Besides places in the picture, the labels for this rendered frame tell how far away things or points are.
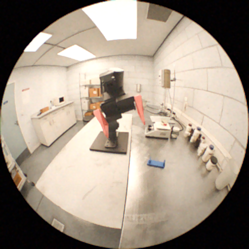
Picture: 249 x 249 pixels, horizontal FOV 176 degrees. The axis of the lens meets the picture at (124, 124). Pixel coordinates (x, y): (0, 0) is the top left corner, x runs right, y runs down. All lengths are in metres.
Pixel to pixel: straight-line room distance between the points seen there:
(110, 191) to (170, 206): 0.26
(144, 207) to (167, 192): 0.12
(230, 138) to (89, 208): 0.86
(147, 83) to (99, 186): 2.97
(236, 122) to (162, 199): 0.63
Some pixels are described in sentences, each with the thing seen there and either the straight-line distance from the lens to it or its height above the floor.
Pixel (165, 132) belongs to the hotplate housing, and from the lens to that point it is 0.70.
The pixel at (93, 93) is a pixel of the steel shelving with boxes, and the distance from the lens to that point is 2.90.
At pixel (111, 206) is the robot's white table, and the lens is 0.38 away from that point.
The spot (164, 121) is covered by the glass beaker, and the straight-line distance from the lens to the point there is 0.71.
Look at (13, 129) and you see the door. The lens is 2.76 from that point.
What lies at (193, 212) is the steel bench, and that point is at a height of 0.90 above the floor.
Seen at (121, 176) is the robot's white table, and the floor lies 0.90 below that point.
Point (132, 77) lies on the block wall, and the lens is 3.03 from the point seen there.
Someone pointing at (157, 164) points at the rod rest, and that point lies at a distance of 0.49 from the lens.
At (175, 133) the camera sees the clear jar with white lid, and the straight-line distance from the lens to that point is 0.74.
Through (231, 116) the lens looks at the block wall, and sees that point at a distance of 0.73.
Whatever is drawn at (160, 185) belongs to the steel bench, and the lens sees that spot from 0.43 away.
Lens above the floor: 1.27
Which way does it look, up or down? 24 degrees down
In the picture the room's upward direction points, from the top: straight up
